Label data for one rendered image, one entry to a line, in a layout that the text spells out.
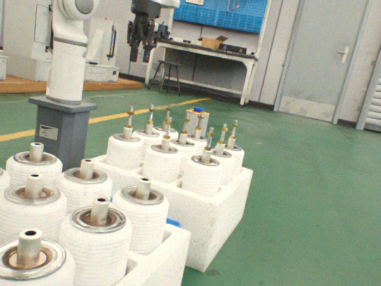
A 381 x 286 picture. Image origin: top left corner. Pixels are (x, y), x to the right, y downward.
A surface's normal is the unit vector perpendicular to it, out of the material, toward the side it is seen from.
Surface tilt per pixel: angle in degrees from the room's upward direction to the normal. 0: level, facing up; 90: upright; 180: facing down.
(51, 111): 93
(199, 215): 90
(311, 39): 90
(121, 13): 90
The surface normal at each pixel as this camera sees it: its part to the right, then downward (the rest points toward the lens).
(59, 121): -0.22, 0.20
